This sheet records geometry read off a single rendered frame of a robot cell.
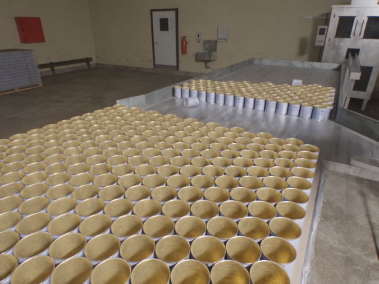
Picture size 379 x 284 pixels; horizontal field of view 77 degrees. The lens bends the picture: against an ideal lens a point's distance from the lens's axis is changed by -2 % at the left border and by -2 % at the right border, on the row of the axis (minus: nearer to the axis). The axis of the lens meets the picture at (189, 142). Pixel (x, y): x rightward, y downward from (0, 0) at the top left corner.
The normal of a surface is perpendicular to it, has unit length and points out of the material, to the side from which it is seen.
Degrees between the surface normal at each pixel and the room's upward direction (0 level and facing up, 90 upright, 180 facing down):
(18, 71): 90
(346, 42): 90
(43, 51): 90
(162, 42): 90
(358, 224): 0
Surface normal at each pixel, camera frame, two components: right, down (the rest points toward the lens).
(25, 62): 0.88, 0.19
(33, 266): 0.57, 0.34
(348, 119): -0.97, 0.11
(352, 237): 0.00, -0.90
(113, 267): 0.28, 0.39
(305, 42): -0.50, 0.37
